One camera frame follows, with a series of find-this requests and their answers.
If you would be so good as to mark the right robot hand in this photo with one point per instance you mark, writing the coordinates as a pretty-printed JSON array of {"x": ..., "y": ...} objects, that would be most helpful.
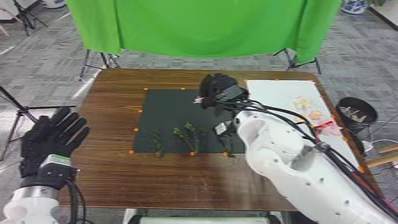
[{"x": 214, "y": 85}]

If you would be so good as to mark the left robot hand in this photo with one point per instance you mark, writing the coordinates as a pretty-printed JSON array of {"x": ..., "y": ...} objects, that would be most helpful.
[{"x": 54, "y": 133}]

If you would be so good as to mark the pink flower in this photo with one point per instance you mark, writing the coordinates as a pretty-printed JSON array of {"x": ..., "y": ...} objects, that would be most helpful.
[
  {"x": 329, "y": 128},
  {"x": 198, "y": 99}
]

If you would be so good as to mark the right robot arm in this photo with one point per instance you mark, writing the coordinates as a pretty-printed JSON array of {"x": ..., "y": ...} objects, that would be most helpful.
[{"x": 285, "y": 153}]

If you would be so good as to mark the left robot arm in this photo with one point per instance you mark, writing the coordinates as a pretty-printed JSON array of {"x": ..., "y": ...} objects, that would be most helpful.
[{"x": 32, "y": 200}]

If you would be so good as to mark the black tripod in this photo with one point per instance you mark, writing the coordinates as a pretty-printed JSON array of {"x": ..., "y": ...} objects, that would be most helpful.
[
  {"x": 27, "y": 15},
  {"x": 22, "y": 111}
]

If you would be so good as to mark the dark mat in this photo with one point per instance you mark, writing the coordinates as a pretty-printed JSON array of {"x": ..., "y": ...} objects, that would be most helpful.
[{"x": 171, "y": 110}]

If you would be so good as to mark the white sheet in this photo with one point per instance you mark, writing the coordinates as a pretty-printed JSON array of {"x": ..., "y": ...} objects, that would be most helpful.
[{"x": 276, "y": 91}]

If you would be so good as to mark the green sprig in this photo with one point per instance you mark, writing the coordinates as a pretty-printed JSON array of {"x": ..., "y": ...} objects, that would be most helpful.
[
  {"x": 158, "y": 143},
  {"x": 189, "y": 135},
  {"x": 228, "y": 146}
]

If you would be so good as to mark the yellow flower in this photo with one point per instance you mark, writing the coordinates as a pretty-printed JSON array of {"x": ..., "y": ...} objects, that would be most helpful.
[{"x": 302, "y": 101}]

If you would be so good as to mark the peach flower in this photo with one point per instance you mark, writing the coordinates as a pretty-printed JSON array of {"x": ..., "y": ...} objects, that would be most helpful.
[{"x": 315, "y": 115}]

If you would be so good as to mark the black bin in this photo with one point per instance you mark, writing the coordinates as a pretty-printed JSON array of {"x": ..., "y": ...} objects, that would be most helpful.
[{"x": 356, "y": 115}]

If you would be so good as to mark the blue white vase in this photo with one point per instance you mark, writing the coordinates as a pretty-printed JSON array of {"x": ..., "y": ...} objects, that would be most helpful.
[
  {"x": 54, "y": 3},
  {"x": 354, "y": 6}
]

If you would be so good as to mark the pale grey bar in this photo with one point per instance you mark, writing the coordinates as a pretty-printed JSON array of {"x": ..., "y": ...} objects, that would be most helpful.
[{"x": 201, "y": 218}]

